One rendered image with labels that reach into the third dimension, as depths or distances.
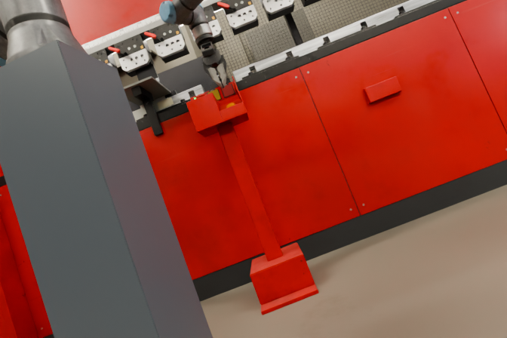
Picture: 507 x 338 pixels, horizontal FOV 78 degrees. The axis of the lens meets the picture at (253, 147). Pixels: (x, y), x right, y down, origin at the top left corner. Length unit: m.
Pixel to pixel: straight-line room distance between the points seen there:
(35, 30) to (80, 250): 0.42
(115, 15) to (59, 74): 1.30
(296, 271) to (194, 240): 0.54
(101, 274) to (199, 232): 0.93
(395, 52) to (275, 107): 0.60
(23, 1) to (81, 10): 1.24
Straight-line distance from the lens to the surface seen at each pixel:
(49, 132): 0.64
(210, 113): 1.18
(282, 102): 1.47
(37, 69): 0.68
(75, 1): 2.07
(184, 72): 2.27
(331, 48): 1.57
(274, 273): 1.17
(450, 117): 1.66
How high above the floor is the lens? 0.43
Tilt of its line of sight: 5 degrees up
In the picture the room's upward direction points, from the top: 21 degrees counter-clockwise
